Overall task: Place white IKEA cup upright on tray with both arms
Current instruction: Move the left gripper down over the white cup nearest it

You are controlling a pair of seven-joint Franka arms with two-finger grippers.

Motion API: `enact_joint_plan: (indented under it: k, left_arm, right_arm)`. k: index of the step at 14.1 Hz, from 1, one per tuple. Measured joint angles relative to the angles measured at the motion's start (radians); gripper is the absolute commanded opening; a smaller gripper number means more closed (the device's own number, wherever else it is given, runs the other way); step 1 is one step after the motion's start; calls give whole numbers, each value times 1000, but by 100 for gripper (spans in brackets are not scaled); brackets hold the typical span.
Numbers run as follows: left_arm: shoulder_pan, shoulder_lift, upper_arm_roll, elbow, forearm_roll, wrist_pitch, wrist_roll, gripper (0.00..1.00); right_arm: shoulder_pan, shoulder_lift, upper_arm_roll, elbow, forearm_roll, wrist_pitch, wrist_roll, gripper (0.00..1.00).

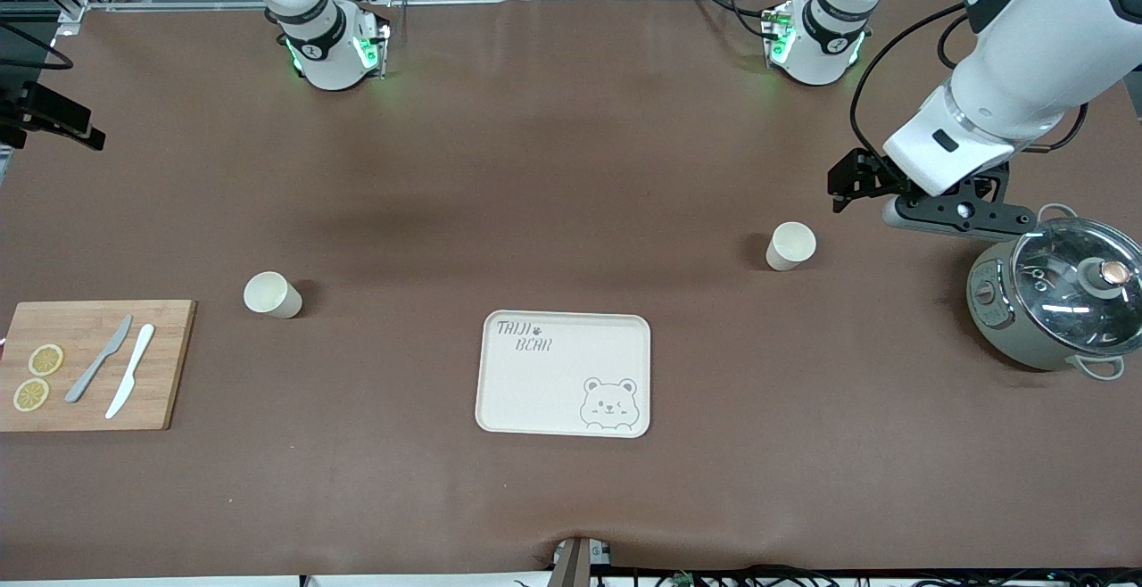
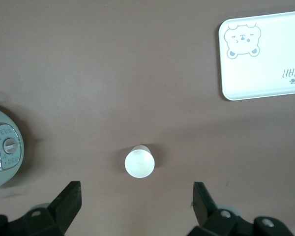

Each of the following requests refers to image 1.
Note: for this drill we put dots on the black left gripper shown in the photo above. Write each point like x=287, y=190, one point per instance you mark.
x=867, y=173

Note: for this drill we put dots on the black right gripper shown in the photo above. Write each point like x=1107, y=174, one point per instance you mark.
x=8, y=109

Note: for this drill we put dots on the white plastic cup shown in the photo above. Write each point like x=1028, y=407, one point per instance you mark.
x=268, y=294
x=790, y=248

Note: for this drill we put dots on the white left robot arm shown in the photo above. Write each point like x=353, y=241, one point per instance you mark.
x=1026, y=61

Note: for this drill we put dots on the cream tray with bear print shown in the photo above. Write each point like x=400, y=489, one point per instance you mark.
x=553, y=391

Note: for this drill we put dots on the grey-green electric pot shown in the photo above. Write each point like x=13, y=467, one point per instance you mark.
x=1004, y=328

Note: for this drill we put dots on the yellow lemon slice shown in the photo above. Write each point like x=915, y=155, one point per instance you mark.
x=31, y=394
x=45, y=359

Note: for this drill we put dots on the glass pot lid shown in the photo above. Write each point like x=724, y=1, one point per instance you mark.
x=1062, y=301

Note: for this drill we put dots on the white plastic knife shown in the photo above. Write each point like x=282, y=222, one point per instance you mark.
x=131, y=368

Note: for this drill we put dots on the grey plastic knife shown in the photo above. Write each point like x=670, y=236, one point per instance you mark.
x=82, y=384

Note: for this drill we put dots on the wooden cutting board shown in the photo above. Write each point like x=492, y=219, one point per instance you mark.
x=169, y=364

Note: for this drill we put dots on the grey bracket at table edge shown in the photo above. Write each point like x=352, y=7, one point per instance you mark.
x=575, y=565

